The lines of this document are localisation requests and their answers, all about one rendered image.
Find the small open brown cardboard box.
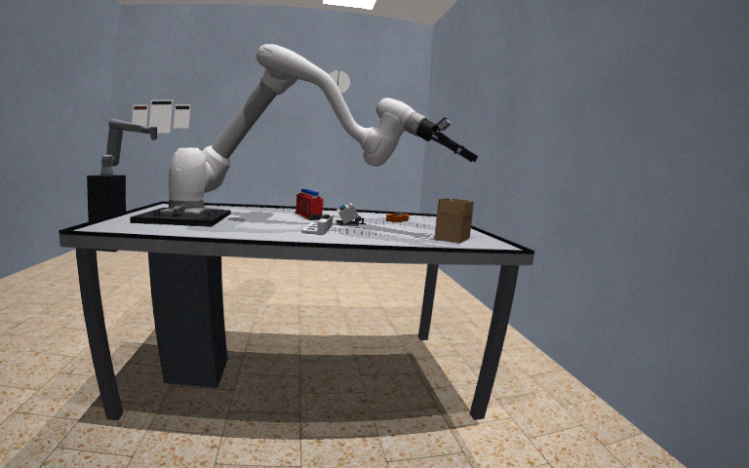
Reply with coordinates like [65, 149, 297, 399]
[434, 198, 474, 243]

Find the orange digital multimeter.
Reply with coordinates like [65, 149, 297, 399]
[386, 214, 409, 222]

